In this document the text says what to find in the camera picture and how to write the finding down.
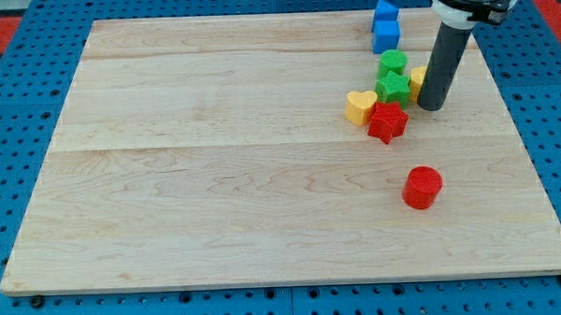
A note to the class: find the red star block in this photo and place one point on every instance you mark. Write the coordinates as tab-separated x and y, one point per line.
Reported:
387	122

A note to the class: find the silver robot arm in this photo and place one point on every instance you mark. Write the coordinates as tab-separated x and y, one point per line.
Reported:
464	14

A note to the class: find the green star block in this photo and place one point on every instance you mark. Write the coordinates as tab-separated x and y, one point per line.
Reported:
393	88

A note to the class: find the yellow heart block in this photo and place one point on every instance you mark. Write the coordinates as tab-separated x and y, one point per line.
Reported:
360	106

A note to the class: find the light wooden board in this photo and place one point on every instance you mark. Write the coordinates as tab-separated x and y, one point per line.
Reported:
213	153

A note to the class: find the red cylinder block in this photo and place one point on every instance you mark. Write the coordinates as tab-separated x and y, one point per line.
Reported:
422	187

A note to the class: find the green cylinder block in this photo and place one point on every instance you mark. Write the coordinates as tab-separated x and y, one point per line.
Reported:
391	61

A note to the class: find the yellow block behind rod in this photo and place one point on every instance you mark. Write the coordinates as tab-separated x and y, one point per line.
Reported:
417	75

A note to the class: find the blue cube block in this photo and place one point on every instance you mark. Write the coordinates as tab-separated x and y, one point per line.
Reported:
386	36

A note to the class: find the blue pentagon block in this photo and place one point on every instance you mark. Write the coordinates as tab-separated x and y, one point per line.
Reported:
384	11

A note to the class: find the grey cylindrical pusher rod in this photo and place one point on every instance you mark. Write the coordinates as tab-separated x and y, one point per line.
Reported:
443	63

